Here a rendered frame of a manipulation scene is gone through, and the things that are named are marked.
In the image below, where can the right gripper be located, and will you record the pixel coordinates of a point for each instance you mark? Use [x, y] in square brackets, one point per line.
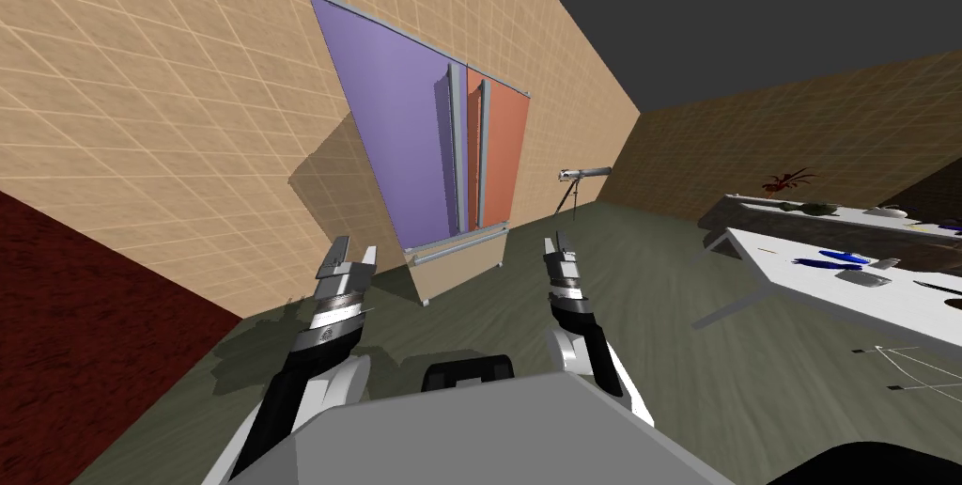
[564, 271]

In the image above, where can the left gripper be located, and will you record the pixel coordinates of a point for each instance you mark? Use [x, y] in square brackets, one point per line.
[347, 280]

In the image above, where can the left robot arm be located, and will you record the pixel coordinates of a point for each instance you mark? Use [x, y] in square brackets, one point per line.
[285, 395]

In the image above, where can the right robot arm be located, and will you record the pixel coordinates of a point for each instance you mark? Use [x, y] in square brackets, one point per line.
[594, 350]

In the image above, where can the grey fridge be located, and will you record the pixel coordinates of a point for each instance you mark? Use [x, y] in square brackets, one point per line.
[421, 286]

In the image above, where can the grey telescope on tripod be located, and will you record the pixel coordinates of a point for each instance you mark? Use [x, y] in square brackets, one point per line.
[582, 174]

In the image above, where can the beige fridge drawer front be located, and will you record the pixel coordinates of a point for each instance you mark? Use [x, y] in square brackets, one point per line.
[458, 271]

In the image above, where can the orange fridge door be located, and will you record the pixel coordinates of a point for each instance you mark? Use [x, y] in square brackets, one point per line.
[505, 154]

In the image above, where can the purple fridge door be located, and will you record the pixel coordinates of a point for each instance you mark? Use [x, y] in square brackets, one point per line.
[391, 139]

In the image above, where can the dark counter with plant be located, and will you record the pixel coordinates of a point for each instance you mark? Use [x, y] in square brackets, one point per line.
[751, 223]

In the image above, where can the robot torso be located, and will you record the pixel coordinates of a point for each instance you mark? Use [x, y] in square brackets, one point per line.
[488, 432]

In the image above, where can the white table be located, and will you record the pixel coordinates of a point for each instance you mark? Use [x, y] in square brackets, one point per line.
[782, 263]

